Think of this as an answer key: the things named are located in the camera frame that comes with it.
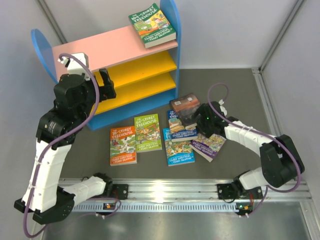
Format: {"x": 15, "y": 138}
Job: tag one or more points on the perforated cable tray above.
{"x": 175, "y": 207}

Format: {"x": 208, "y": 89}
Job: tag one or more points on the orange 78-storey treehouse book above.
{"x": 122, "y": 146}

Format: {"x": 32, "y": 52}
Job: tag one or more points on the dark blue 91-storey book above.
{"x": 178, "y": 132}

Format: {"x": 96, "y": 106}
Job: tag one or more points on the colourful wooden bookshelf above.
{"x": 144, "y": 78}

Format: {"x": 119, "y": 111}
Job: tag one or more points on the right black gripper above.
{"x": 205, "y": 131}

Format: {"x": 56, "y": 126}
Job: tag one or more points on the aluminium mounting rail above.
{"x": 189, "y": 190}

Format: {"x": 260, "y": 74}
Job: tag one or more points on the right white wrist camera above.
{"x": 222, "y": 107}

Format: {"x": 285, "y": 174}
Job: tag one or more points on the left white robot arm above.
{"x": 45, "y": 199}

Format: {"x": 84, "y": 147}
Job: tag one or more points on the purple 52-storey treehouse book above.
{"x": 208, "y": 148}

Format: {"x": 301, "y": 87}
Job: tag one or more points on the dark two cities book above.
{"x": 184, "y": 107}

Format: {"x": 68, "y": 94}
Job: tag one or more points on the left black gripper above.
{"x": 106, "y": 91}

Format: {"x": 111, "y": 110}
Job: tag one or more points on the lime 65-storey treehouse book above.
{"x": 147, "y": 133}

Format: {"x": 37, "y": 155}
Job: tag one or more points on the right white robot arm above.
{"x": 279, "y": 158}

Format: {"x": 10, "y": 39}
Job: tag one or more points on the light blue 26-storey book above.
{"x": 177, "y": 153}

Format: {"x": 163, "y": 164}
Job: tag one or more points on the green 104-storey treehouse book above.
{"x": 152, "y": 26}

